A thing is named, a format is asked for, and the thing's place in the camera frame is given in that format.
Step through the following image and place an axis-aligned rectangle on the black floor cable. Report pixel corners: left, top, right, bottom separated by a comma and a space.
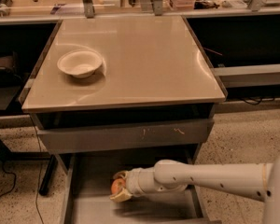
0, 121, 46, 224

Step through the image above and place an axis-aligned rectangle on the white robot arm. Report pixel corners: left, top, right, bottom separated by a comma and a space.
110, 156, 280, 224

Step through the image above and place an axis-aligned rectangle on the open grey middle drawer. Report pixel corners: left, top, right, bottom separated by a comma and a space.
60, 147, 210, 224

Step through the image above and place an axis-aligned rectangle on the grey drawer cabinet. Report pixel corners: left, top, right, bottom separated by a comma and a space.
19, 15, 229, 224

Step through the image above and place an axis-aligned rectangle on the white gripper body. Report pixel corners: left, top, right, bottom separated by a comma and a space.
125, 168, 145, 197

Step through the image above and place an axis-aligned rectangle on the closed grey top drawer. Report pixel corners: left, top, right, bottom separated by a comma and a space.
38, 119, 214, 154

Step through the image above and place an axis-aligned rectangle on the white paper bowl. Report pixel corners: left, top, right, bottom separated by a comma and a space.
57, 49, 103, 78

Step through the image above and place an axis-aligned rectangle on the orange fruit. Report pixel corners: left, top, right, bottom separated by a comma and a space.
111, 178, 126, 194

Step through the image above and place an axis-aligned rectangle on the black table leg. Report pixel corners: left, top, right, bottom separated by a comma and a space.
38, 155, 57, 196

